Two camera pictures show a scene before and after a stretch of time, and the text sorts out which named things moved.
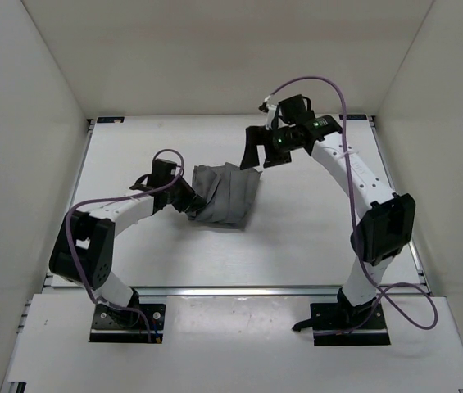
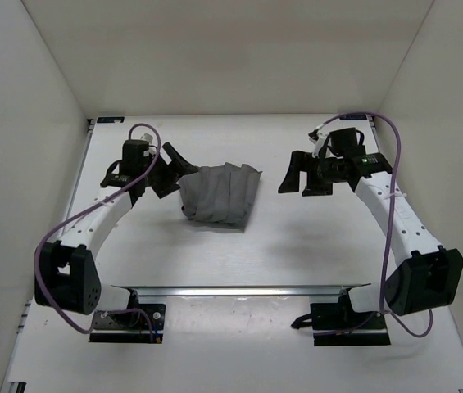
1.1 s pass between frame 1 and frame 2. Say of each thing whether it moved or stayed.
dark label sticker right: stayed
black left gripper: moved
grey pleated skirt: stayed
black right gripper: moved
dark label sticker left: stayed
